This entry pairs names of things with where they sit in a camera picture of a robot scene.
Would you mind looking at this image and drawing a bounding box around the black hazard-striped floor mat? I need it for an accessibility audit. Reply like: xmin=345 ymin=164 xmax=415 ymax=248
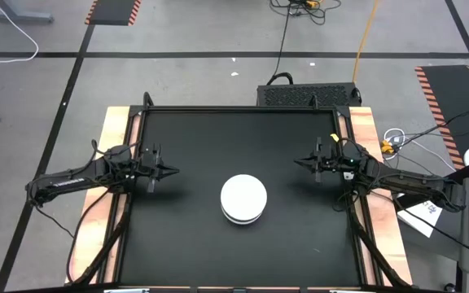
xmin=84 ymin=0 xmax=142 ymax=27
xmin=414 ymin=64 xmax=469 ymax=171

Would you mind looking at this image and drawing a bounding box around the black desk cable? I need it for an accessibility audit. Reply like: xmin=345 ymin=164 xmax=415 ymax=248
xmin=395 ymin=197 xmax=469 ymax=265

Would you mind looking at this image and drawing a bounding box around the white paper sheet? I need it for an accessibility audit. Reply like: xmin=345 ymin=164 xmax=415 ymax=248
xmin=396 ymin=200 xmax=444 ymax=238

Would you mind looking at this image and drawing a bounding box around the thin black floor cable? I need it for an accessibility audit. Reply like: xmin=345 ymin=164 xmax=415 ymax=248
xmin=30 ymin=201 xmax=77 ymax=240

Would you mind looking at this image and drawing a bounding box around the black computer case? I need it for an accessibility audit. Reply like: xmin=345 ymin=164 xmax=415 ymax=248
xmin=256 ymin=82 xmax=362 ymax=108

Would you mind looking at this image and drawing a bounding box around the tangled black cable bundle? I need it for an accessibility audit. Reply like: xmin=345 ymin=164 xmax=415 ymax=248
xmin=270 ymin=0 xmax=343 ymax=26

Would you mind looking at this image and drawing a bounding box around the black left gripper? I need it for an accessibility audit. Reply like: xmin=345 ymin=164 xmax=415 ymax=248
xmin=134 ymin=142 xmax=180 ymax=194

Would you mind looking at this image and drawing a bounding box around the thin black looped cable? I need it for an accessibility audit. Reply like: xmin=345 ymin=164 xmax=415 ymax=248
xmin=65 ymin=189 xmax=112 ymax=284

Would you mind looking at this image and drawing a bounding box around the yellow cable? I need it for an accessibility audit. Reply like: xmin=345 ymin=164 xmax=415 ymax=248
xmin=352 ymin=0 xmax=381 ymax=84

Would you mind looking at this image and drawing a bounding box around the grey table foot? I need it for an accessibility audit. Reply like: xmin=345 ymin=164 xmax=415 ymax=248
xmin=0 ymin=0 xmax=54 ymax=24

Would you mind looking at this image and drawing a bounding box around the black table frame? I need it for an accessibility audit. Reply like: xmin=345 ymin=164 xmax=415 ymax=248
xmin=110 ymin=91 xmax=369 ymax=289

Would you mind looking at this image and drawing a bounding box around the white plate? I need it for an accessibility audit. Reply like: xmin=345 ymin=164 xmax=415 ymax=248
xmin=219 ymin=173 xmax=269 ymax=219

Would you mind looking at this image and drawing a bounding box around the black power cable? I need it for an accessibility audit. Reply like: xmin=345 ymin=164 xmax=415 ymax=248
xmin=265 ymin=6 xmax=296 ymax=86

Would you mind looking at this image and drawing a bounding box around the white coiled cable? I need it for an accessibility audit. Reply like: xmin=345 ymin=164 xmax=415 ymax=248
xmin=383 ymin=127 xmax=407 ymax=148

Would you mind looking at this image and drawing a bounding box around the long black cable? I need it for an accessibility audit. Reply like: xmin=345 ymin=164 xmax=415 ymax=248
xmin=395 ymin=105 xmax=469 ymax=147

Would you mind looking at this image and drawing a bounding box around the black table mat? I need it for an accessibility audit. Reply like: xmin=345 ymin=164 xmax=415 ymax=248
xmin=119 ymin=110 xmax=361 ymax=286

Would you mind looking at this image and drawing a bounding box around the white floor cable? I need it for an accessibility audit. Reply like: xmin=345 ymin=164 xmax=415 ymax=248
xmin=0 ymin=0 xmax=40 ymax=64

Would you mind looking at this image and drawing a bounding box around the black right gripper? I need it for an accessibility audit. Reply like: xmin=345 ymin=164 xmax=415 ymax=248
xmin=294 ymin=136 xmax=348 ymax=184

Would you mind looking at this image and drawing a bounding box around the black sleeved cable bundle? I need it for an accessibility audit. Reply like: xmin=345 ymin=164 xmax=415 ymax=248
xmin=344 ymin=190 xmax=410 ymax=289
xmin=71 ymin=190 xmax=134 ymax=286

